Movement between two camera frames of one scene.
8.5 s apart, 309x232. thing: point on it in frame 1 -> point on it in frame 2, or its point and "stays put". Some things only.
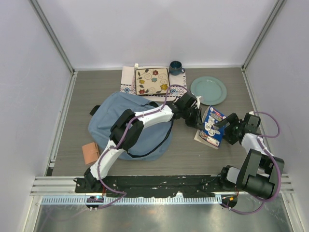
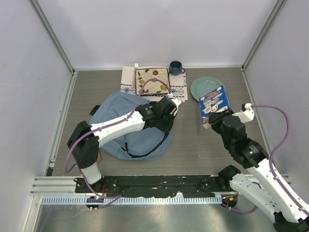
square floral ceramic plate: (151, 80) stays put
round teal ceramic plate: (212, 90) stays put
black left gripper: (196, 123) -> (166, 129)
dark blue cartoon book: (211, 136) -> (216, 101)
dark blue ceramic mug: (175, 68) stays put
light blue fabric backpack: (157, 136) stays put
